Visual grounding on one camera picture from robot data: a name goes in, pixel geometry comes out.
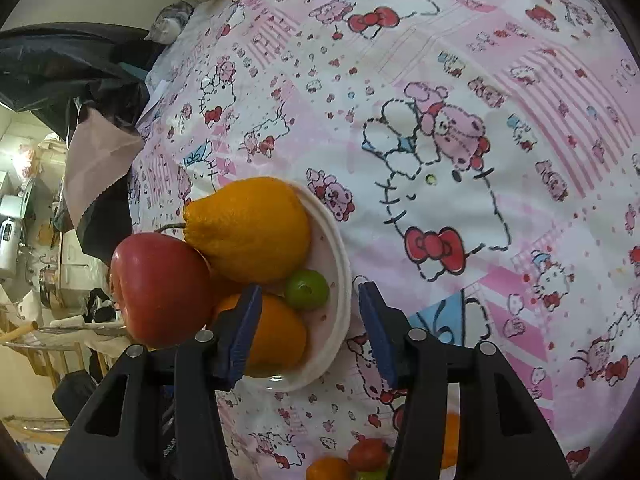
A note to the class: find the small tangerine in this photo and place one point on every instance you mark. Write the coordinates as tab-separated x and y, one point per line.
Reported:
327	470
451	440

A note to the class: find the grey cat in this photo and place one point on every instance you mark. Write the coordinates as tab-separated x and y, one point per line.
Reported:
170	21

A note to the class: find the black plastic sheet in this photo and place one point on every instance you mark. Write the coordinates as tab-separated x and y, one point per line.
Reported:
65	70

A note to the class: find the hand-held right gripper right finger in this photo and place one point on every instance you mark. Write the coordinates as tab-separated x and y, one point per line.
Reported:
377	335

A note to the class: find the red apple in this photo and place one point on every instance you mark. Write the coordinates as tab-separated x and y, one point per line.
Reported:
160	290

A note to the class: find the red cherry tomato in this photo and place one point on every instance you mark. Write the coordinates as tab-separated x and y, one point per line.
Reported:
367	454

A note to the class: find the large bumpy orange with stem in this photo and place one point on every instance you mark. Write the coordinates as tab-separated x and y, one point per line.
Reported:
250	230

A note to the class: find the white appliance with display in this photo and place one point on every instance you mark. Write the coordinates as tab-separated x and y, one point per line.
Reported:
7	241

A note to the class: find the small green tomato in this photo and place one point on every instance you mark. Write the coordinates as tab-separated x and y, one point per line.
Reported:
372	475
306	289

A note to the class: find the wooden rack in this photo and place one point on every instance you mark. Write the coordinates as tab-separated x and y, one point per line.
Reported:
45	360

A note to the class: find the pink strawberry print plate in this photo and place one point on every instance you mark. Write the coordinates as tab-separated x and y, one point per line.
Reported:
337	270

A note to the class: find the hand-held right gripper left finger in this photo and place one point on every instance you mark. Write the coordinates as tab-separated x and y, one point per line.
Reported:
245	330

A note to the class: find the pink cloth with black trim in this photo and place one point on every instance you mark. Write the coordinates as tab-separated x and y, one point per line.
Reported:
100	160

